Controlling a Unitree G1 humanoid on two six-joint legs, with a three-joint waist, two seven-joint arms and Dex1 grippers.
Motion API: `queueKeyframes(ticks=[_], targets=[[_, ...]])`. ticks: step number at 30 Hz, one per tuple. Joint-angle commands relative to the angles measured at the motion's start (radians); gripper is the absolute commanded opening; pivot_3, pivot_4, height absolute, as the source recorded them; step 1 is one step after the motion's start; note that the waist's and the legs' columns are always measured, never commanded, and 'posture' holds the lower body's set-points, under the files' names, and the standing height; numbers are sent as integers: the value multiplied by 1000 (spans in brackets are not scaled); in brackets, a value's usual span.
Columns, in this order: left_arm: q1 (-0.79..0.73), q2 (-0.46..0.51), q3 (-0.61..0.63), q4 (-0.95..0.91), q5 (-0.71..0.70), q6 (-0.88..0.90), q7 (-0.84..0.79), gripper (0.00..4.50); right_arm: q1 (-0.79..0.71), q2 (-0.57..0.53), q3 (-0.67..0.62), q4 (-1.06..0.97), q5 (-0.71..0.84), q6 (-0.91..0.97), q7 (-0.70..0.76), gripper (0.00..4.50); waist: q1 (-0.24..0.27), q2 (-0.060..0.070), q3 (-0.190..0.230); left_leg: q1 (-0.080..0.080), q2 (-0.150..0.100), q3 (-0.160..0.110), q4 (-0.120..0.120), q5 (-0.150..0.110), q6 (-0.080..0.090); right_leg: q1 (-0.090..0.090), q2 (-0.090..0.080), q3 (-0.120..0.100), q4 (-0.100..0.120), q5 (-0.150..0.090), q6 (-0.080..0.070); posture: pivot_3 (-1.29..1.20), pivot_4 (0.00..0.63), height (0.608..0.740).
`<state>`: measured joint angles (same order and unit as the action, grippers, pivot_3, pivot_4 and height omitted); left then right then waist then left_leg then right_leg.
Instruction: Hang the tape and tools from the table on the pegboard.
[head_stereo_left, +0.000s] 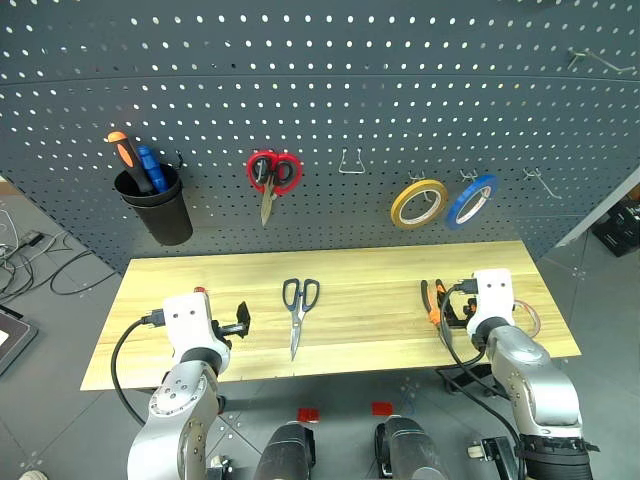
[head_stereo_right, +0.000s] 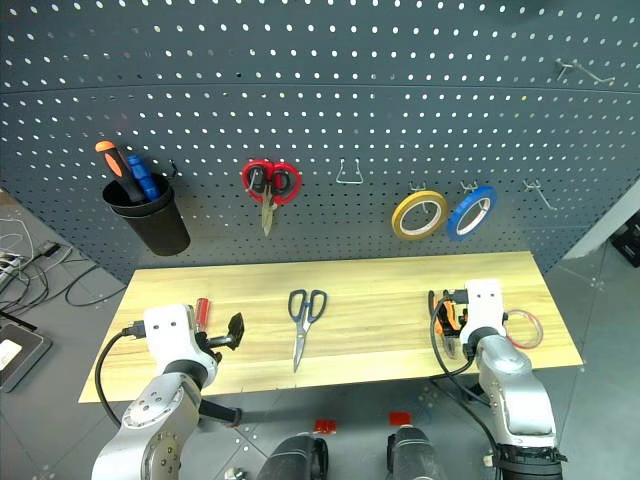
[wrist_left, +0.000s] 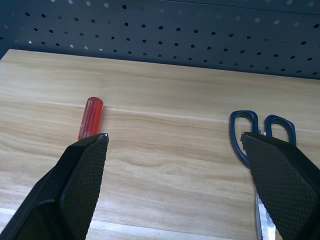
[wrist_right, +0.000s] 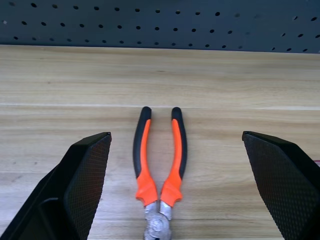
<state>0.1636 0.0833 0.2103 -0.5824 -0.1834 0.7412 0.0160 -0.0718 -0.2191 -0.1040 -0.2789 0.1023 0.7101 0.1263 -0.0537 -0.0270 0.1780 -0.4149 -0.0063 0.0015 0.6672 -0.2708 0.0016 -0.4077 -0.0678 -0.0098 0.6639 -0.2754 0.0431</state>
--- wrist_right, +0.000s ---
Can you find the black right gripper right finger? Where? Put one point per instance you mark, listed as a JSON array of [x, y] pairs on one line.
[[282, 180]]

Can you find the dark blue pegboard panel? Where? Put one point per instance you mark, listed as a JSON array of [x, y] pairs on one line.
[[160, 35]]

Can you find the orange and black pliers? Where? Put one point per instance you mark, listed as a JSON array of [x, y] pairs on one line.
[[146, 185]]

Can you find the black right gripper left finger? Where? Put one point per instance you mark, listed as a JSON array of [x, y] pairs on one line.
[[82, 180]]

